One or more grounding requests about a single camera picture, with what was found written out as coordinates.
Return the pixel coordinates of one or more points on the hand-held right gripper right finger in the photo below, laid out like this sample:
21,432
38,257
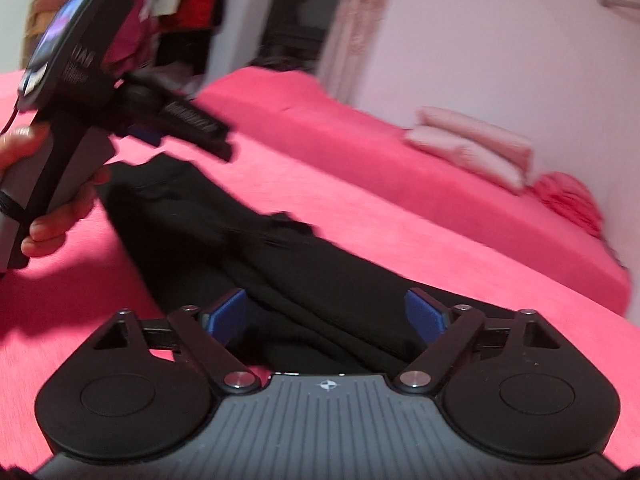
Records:
425,317

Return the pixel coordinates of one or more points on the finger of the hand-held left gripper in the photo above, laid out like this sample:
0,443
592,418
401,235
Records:
145,135
180,115

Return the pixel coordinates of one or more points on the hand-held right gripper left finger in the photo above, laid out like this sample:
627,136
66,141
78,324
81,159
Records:
222,317

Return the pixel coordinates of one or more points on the black knit pants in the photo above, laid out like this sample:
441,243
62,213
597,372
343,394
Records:
325,280

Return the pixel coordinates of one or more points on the person's left hand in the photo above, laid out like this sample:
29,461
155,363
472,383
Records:
60,220

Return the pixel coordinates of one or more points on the black hanging garment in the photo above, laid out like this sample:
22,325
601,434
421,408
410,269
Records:
182,55

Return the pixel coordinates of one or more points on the wooden shelf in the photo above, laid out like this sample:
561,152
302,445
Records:
42,15

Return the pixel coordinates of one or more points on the magenta hanging garment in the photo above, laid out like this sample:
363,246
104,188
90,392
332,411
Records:
132,25

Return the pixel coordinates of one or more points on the dark cloth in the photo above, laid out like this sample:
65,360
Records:
282,64

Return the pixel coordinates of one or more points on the dark wooden cabinet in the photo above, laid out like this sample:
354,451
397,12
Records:
300,10

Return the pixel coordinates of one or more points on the pink bed sheet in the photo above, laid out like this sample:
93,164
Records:
375,160

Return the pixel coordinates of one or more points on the folded red blanket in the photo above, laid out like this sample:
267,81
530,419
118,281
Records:
567,200

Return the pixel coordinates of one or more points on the pink patterned curtain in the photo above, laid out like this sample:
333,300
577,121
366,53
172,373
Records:
357,25

